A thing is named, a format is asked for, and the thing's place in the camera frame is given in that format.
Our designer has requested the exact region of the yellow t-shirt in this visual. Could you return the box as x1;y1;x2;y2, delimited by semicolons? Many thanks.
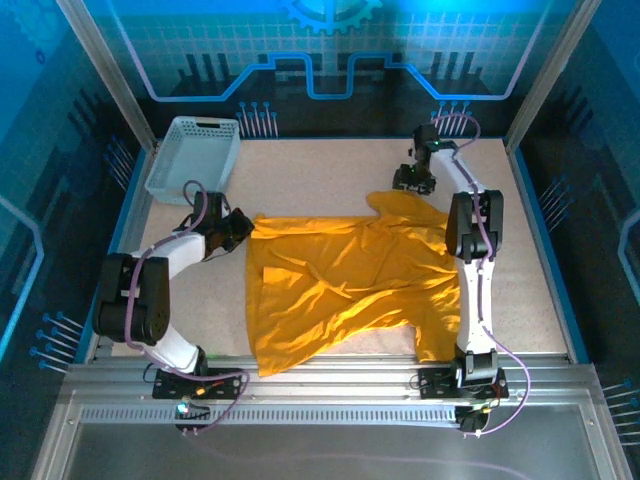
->
243;189;464;379

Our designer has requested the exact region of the pale plastic basket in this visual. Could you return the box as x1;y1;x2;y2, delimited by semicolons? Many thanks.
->
143;115;242;206

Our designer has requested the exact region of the left controller box green light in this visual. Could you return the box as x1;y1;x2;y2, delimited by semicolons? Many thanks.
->
173;397;212;435

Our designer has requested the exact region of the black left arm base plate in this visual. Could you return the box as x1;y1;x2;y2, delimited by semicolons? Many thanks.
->
152;367;246;401

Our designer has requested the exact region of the right aluminium frame post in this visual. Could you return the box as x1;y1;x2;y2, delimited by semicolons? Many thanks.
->
503;0;604;151

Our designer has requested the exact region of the aluminium frame post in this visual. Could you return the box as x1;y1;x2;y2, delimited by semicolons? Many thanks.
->
503;0;604;151
53;0;162;151

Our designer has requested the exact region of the aluminium front rail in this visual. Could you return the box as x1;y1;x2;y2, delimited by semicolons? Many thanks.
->
64;353;601;401

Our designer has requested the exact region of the left aluminium frame post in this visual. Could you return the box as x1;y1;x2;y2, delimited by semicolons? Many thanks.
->
53;0;162;151

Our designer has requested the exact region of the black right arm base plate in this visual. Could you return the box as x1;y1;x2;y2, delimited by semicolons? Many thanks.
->
417;367;510;401

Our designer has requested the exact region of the slotted grey cable duct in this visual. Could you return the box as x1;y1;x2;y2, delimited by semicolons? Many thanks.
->
79;405;464;427

